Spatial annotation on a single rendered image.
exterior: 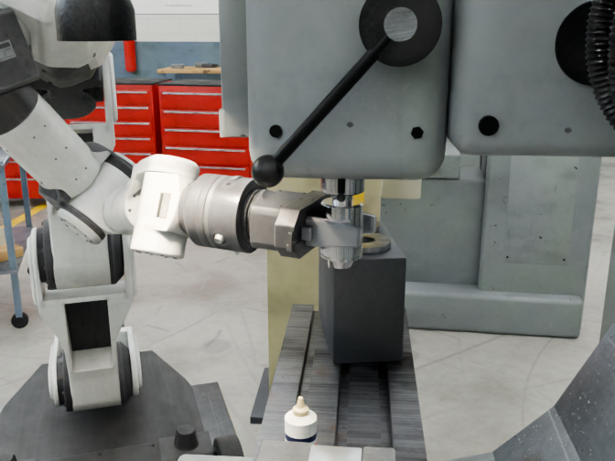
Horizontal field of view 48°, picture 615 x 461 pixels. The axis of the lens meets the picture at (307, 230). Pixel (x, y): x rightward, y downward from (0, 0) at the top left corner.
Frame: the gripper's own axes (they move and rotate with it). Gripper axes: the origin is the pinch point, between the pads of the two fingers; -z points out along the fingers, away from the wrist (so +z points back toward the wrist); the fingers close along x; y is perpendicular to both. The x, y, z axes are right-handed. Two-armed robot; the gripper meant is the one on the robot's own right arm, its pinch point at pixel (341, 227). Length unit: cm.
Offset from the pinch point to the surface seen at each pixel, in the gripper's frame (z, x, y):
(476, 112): -14.9, -7.6, -14.5
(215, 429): 61, 73, 85
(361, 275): 7.7, 31.4, 17.8
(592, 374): -28.1, 22.4, 23.2
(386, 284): 4.1, 33.4, 19.3
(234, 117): 10.2, -5.5, -12.2
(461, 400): 13, 183, 124
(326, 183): 1.2, -2.1, -5.4
